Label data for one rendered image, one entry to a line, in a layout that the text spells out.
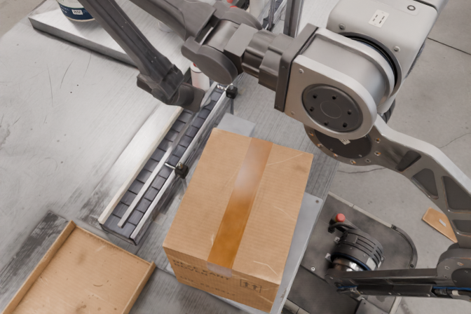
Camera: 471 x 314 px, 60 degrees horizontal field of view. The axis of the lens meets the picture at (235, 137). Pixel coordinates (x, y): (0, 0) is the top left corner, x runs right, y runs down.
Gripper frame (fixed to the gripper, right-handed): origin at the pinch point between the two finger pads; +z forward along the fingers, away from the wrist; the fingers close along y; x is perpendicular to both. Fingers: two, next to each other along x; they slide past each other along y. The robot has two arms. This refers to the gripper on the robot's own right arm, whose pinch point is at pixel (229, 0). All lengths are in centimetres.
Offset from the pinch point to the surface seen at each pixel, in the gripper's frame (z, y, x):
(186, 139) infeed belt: 14, 48, 10
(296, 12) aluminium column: -0.3, -3.8, 22.3
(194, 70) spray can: -2.4, 35.0, 6.4
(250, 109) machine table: 18.5, 25.4, 20.4
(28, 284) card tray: 17, 101, -5
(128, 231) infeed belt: 14, 79, 10
